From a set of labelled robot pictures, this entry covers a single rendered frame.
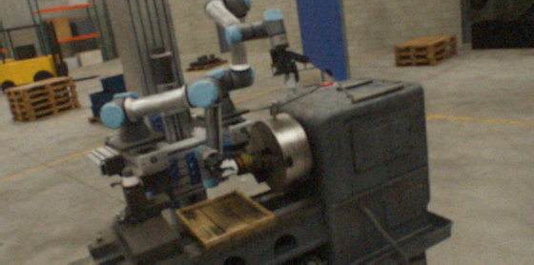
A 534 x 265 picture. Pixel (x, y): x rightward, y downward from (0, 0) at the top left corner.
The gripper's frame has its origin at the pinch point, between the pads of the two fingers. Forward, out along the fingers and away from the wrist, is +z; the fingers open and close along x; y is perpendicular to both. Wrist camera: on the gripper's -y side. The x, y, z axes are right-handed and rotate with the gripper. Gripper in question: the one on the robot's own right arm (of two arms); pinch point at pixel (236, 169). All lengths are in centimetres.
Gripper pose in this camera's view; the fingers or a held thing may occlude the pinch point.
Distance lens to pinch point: 183.2
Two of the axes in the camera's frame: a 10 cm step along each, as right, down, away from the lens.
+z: 4.8, 1.5, -8.7
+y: -8.7, 2.5, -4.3
